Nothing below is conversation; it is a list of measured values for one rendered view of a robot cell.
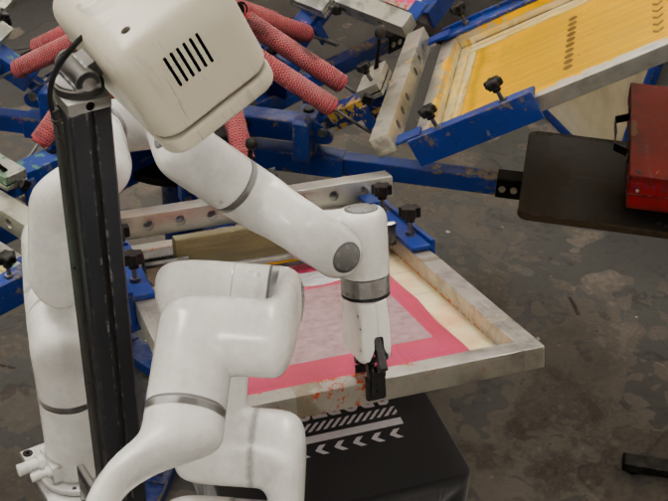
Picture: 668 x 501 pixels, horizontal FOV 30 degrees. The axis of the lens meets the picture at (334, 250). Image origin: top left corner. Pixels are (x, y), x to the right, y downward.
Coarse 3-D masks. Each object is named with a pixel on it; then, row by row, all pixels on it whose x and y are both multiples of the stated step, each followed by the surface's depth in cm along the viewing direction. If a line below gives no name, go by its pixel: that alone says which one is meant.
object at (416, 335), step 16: (304, 272) 243; (304, 288) 235; (320, 288) 235; (336, 288) 234; (400, 288) 233; (304, 304) 228; (320, 304) 228; (336, 304) 227; (400, 304) 225; (416, 304) 225; (320, 320) 221; (336, 320) 220; (400, 320) 219; (416, 320) 218; (432, 320) 218; (336, 336) 214; (400, 336) 213; (416, 336) 212; (432, 336) 212; (448, 336) 212; (400, 352) 207; (416, 352) 206; (432, 352) 206; (448, 352) 206; (352, 368) 202
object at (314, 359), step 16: (304, 320) 221; (304, 336) 215; (320, 336) 215; (304, 352) 209; (320, 352) 209; (336, 352) 208; (288, 368) 204; (304, 368) 203; (320, 368) 203; (336, 368) 203; (256, 384) 199; (272, 384) 199; (288, 384) 198
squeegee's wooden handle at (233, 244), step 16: (176, 240) 235; (192, 240) 236; (208, 240) 237; (224, 240) 238; (240, 240) 239; (256, 240) 240; (176, 256) 236; (192, 256) 237; (208, 256) 238; (224, 256) 239; (240, 256) 240; (256, 256) 241
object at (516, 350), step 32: (416, 256) 238; (448, 288) 224; (480, 320) 212; (512, 320) 208; (480, 352) 197; (512, 352) 196; (544, 352) 198; (320, 384) 190; (352, 384) 189; (416, 384) 192; (448, 384) 194
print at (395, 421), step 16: (320, 416) 230; (336, 416) 230; (352, 416) 230; (368, 416) 230; (384, 416) 230; (320, 432) 226; (336, 432) 226; (352, 432) 226; (368, 432) 226; (384, 432) 227; (400, 432) 227; (320, 448) 223; (336, 448) 223; (352, 448) 223
